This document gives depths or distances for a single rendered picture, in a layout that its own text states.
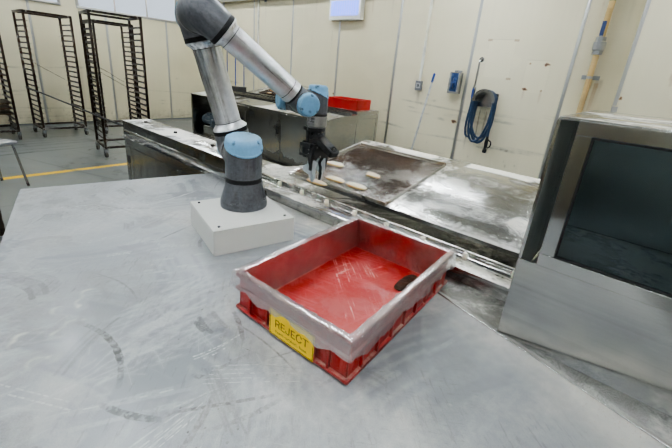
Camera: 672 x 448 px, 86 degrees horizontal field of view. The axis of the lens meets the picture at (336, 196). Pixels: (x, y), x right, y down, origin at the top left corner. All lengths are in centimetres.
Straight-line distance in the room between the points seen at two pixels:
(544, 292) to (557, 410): 21
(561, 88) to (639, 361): 406
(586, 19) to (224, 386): 461
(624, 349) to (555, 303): 13
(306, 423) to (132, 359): 34
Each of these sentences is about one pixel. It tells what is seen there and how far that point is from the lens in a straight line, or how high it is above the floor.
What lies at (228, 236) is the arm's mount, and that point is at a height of 88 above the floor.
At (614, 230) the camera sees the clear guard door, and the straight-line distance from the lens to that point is 81.
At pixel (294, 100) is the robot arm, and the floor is 125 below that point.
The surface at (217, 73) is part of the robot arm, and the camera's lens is 124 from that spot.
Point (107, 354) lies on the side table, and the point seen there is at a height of 82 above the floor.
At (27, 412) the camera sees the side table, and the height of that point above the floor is 82.
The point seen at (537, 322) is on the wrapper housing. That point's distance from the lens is 90.
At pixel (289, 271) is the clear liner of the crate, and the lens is 93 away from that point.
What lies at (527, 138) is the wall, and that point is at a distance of 484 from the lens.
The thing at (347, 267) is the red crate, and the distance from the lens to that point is 104.
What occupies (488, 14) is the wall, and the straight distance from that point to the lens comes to 508.
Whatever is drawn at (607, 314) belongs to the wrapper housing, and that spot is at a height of 96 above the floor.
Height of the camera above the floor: 135
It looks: 19 degrees down
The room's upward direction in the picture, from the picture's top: 5 degrees clockwise
